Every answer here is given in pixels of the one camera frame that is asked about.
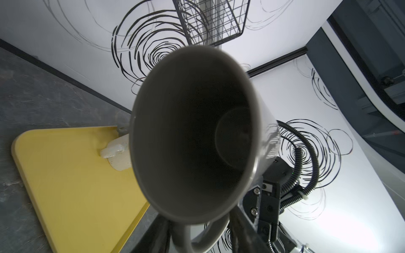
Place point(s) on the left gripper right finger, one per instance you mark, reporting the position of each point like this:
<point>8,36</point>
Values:
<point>243,236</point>

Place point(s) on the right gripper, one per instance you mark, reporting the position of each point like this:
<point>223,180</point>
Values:
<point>262,206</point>

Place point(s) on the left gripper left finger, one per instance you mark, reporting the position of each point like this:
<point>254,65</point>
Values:
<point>157,237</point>

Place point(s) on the yellow plastic tray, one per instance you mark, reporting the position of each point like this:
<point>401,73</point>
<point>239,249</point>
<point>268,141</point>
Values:
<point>83,204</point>

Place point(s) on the large grey mug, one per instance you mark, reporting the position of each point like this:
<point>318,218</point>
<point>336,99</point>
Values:
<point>200,137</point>

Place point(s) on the cream mug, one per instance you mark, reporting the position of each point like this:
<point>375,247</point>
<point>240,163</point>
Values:
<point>117,151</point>

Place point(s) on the black wire basket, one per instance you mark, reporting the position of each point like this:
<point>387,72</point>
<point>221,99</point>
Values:
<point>212,22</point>

